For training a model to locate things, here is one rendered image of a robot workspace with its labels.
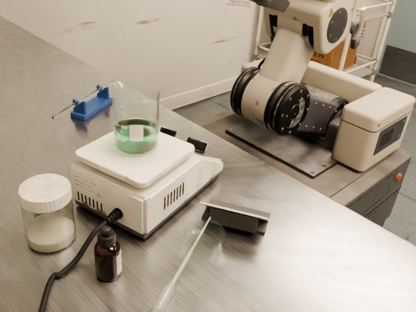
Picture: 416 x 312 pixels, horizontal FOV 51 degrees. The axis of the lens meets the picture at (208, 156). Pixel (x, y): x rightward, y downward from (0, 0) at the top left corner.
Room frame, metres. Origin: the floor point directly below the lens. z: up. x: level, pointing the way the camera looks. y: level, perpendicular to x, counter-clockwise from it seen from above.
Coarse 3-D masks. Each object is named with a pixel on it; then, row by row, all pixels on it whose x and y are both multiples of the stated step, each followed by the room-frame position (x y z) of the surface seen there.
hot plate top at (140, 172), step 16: (96, 144) 0.51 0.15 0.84; (112, 144) 0.51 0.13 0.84; (160, 144) 0.52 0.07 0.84; (176, 144) 0.53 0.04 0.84; (192, 144) 0.53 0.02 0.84; (80, 160) 0.48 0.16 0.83; (96, 160) 0.47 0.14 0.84; (112, 160) 0.47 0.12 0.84; (128, 160) 0.48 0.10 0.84; (144, 160) 0.48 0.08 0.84; (160, 160) 0.48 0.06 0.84; (176, 160) 0.49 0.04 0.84; (128, 176) 0.44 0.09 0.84; (144, 176) 0.44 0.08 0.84; (160, 176) 0.45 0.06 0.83
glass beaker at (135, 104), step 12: (120, 84) 0.54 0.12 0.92; (132, 84) 0.54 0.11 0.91; (144, 84) 0.54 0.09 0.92; (120, 96) 0.53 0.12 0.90; (132, 96) 0.54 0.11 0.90; (144, 96) 0.54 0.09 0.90; (156, 96) 0.53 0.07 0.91; (120, 108) 0.49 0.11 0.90; (132, 108) 0.49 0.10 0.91; (144, 108) 0.49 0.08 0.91; (156, 108) 0.50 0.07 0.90; (120, 120) 0.49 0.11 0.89; (132, 120) 0.48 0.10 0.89; (144, 120) 0.49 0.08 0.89; (156, 120) 0.50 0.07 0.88; (120, 132) 0.49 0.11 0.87; (132, 132) 0.48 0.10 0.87; (144, 132) 0.49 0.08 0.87; (156, 132) 0.50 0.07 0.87; (120, 144) 0.49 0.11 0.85; (132, 144) 0.49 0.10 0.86; (144, 144) 0.49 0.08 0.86; (156, 144) 0.51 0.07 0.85; (132, 156) 0.48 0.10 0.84; (144, 156) 0.49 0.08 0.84
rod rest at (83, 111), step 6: (102, 90) 0.83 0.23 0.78; (108, 90) 0.83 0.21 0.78; (102, 96) 0.83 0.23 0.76; (108, 96) 0.82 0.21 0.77; (72, 102) 0.75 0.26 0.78; (84, 102) 0.75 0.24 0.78; (90, 102) 0.80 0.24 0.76; (96, 102) 0.80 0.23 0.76; (102, 102) 0.81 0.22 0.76; (108, 102) 0.82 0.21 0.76; (78, 108) 0.75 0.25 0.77; (84, 108) 0.75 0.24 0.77; (90, 108) 0.77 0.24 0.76; (96, 108) 0.78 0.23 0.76; (102, 108) 0.79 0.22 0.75; (72, 114) 0.75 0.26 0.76; (78, 114) 0.74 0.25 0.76; (84, 114) 0.75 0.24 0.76; (90, 114) 0.76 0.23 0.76; (84, 120) 0.74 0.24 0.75
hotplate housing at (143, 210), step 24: (72, 168) 0.48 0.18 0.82; (192, 168) 0.51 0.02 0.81; (216, 168) 0.57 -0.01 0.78; (96, 192) 0.46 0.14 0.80; (120, 192) 0.44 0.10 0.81; (144, 192) 0.44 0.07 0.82; (168, 192) 0.46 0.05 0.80; (192, 192) 0.51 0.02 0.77; (120, 216) 0.43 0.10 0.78; (144, 216) 0.43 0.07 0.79; (168, 216) 0.47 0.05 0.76
